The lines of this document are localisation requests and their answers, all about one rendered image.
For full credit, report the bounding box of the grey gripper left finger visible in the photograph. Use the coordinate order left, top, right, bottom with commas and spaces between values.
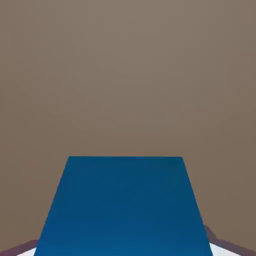
0, 239, 40, 256

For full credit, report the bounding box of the small blue cube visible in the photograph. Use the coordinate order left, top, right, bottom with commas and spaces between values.
33, 155, 214, 256

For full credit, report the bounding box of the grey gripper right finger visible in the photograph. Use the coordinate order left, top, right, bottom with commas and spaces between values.
203, 224, 256, 256

